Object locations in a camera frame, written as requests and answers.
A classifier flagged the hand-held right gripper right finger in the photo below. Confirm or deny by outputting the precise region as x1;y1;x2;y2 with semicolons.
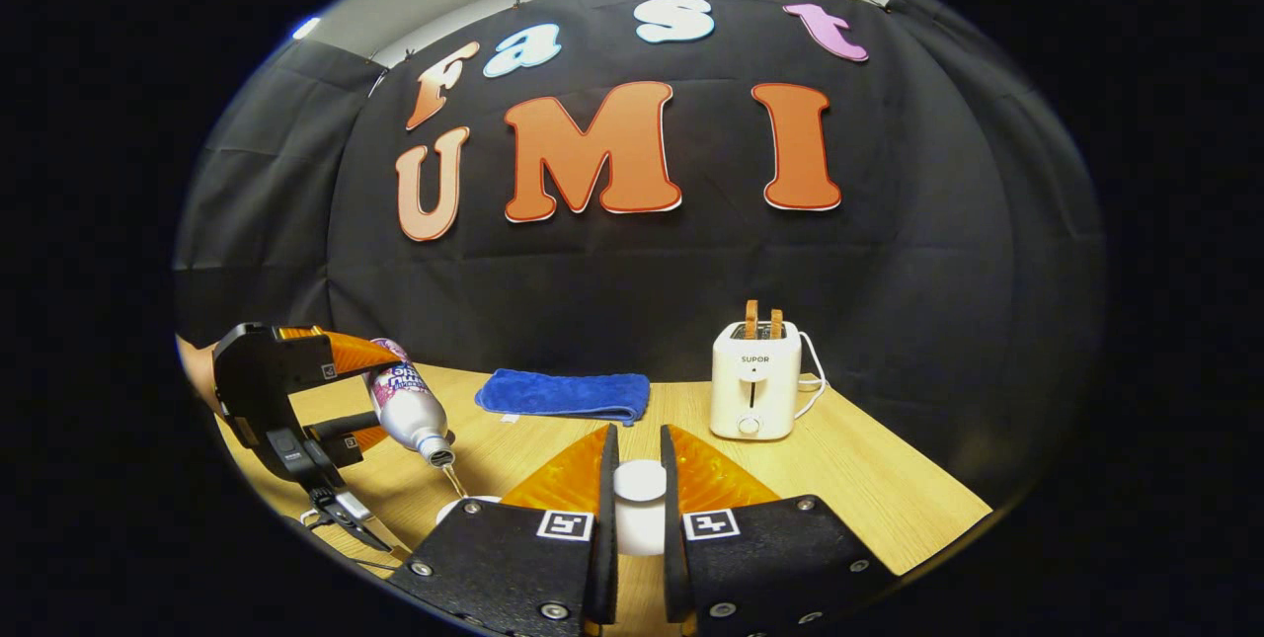
660;424;900;637

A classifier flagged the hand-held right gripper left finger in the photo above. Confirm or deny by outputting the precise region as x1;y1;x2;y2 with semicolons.
387;423;621;637

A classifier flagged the silver water bottle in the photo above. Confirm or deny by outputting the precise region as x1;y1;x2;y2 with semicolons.
363;338;457;467

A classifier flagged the blue towel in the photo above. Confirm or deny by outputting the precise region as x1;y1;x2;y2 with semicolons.
474;368;652;427

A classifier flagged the white toaster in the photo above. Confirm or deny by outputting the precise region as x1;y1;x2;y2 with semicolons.
709;321;803;441

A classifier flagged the black backdrop cloth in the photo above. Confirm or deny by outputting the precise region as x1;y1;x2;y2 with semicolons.
173;0;1105;510

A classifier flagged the white toaster cord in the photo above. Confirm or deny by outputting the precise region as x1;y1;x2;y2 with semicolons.
795;331;829;421

